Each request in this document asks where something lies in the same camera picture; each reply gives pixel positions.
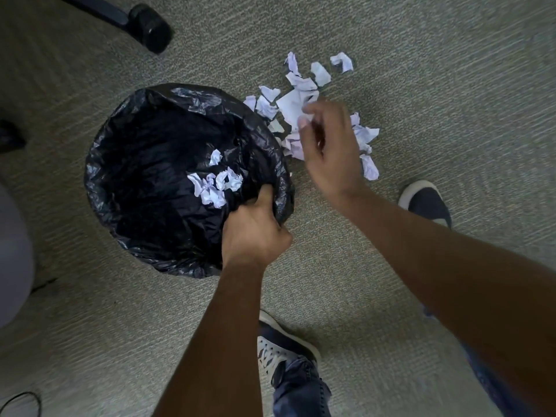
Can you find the person's right hand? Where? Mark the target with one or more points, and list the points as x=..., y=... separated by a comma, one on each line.
x=334, y=156

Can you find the person's left hand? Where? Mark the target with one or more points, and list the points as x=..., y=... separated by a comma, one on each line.
x=252, y=238

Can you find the person's left thumb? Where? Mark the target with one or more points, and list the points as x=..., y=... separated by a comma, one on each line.
x=262, y=200

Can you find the person's right thumb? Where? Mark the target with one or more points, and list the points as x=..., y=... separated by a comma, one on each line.
x=306, y=141

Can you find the black plastic trash bag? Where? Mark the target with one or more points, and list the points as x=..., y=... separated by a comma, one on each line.
x=147, y=169

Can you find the person's right forearm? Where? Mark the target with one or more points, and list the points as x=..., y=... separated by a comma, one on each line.
x=456, y=282

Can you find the person's left forearm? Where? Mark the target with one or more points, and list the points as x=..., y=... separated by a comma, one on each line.
x=217, y=343

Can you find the crumpled white paper ball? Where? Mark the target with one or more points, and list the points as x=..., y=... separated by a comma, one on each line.
x=215, y=157
x=230, y=178
x=196, y=183
x=213, y=197

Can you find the pile of torn paper scraps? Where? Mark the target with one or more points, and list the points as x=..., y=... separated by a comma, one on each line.
x=290, y=104

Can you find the person's right navy white sneaker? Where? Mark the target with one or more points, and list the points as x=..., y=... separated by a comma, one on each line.
x=428, y=203

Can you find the person's navy white sneaker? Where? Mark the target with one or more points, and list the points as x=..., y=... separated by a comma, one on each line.
x=278, y=343
x=428, y=203

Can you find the person's left navy white sneaker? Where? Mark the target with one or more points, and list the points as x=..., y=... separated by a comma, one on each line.
x=278, y=343

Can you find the black chair caster wheel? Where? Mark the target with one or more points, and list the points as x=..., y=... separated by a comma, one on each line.
x=152, y=28

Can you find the light grey rounded object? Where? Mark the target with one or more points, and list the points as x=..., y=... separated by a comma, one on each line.
x=13, y=256

